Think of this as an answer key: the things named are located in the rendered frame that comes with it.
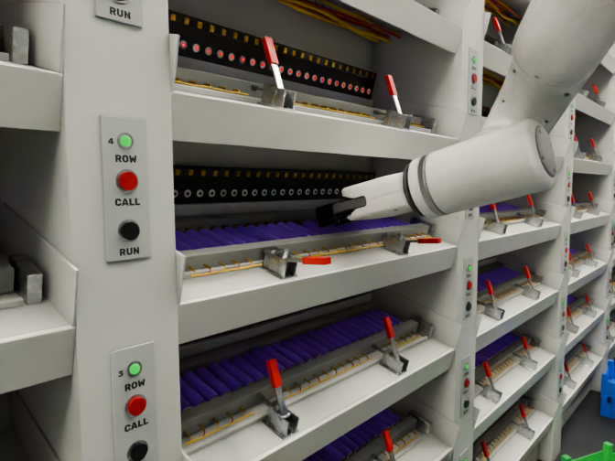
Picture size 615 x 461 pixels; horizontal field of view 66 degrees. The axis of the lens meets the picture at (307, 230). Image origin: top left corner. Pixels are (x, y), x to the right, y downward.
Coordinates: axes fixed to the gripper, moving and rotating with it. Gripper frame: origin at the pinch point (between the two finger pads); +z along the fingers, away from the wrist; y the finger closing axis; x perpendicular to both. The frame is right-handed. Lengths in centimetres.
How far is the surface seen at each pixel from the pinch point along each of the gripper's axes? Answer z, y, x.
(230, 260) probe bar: -1.5, 23.0, 4.8
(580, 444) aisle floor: 10, -116, 82
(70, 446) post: -0.3, 42.8, 18.9
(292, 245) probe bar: -1.9, 12.7, 4.1
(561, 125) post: -12, -97, -20
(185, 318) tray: -4.9, 32.3, 10.2
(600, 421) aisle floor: 9, -139, 83
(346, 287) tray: -4.3, 6.2, 11.2
